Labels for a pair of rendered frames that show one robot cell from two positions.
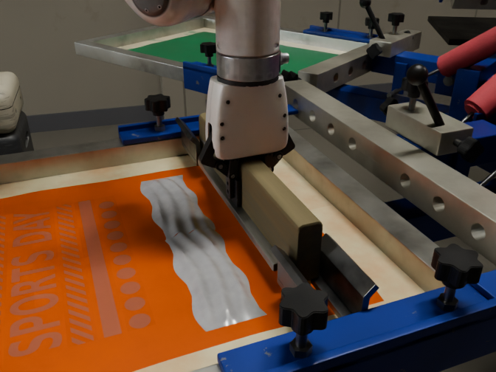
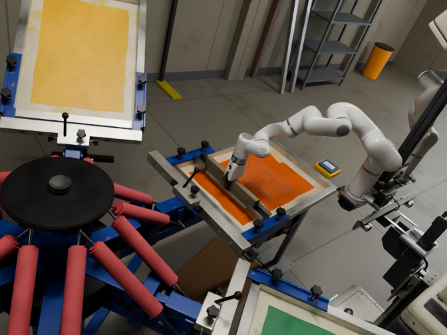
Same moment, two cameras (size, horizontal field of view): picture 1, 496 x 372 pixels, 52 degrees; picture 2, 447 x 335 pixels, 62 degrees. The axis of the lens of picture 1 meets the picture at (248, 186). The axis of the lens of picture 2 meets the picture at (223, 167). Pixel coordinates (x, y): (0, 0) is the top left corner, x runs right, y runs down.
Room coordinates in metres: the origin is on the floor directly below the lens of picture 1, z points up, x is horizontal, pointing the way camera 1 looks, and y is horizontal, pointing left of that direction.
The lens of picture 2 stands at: (1.79, -0.82, 2.14)
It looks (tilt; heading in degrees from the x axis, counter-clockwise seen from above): 36 degrees down; 148
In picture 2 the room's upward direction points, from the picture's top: 19 degrees clockwise
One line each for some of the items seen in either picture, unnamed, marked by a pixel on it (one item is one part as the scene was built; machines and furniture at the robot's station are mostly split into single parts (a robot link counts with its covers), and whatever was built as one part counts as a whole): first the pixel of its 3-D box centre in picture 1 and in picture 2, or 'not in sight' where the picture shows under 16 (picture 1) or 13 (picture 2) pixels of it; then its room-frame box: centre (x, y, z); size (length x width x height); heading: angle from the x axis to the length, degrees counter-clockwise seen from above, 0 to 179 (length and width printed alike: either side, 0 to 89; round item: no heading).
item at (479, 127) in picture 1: (450, 147); (173, 206); (0.73, -0.32, 1.02); 0.17 x 0.06 x 0.05; 111
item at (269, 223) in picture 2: (203, 136); (264, 228); (0.87, 0.08, 0.97); 0.30 x 0.05 x 0.07; 111
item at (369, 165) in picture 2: not in sight; (380, 157); (0.85, 0.56, 1.37); 0.13 x 0.10 x 0.16; 157
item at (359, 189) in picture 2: not in sight; (366, 183); (0.86, 0.57, 1.21); 0.16 x 0.13 x 0.15; 16
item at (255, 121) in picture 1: (247, 110); (235, 167); (0.60, 0.00, 1.12); 0.10 x 0.08 x 0.11; 111
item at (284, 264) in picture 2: not in sight; (298, 219); (0.43, 0.77, 0.48); 0.22 x 0.22 x 0.96; 21
